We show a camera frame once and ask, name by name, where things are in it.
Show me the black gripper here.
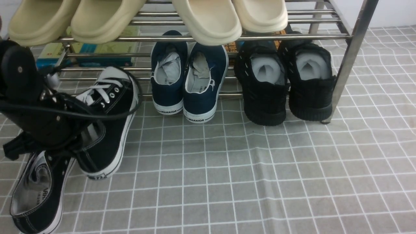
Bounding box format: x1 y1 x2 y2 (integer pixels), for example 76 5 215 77
3 88 102 161

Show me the black canvas sneaker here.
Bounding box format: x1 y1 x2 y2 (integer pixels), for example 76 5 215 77
77 66 141 180
9 151 76 234

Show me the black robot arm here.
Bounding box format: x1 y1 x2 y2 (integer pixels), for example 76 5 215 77
1 40 105 161

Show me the metal shoe rack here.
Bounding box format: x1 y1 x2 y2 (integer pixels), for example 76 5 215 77
40 0 378 120

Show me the green blue book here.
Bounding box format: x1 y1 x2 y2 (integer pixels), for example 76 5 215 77
36 42 138 68

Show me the beige slipper far left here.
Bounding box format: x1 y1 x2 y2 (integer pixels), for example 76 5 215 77
8 0 80 46

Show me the beige slipper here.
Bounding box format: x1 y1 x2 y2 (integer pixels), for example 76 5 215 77
71 0 146 44
8 0 80 46

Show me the navy canvas shoe left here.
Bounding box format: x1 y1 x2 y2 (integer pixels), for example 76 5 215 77
150 41 188 115

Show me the navy canvas shoe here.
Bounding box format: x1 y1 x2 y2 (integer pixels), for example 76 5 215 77
150 41 188 115
183 43 229 124

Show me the navy canvas shoe right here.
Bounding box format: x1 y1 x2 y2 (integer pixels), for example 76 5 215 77
183 43 229 124

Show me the cream slipper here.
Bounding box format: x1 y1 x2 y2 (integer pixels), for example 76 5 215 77
172 0 242 46
232 0 288 33

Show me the black knit sneaker left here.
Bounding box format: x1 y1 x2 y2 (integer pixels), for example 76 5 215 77
234 41 289 126

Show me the black knit sneaker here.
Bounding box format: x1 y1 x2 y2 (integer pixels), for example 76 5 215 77
234 41 289 126
278 39 337 122

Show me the cream slipper far right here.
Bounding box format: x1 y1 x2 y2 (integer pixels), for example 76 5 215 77
232 0 288 33

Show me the black knit sneaker right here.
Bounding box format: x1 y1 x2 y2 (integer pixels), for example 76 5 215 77
278 39 337 122

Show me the grey checked tablecloth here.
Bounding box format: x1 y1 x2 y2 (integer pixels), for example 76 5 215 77
0 26 416 234

